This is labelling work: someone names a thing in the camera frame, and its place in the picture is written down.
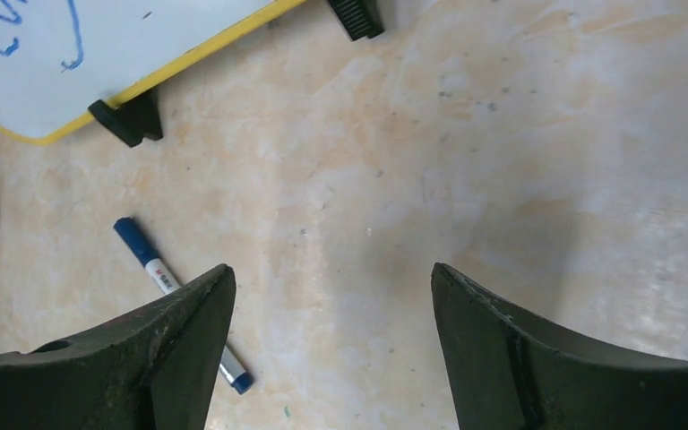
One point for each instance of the yellow-framed whiteboard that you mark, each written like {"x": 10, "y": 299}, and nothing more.
{"x": 64, "y": 64}

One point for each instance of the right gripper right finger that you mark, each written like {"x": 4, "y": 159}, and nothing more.
{"x": 509, "y": 368}

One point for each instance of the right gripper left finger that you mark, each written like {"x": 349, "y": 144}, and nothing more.
{"x": 152, "y": 368}

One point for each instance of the whiteboard marker pen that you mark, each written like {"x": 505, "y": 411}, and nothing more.
{"x": 230, "y": 367}

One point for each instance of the blue marker cap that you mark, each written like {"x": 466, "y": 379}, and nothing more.
{"x": 141, "y": 247}

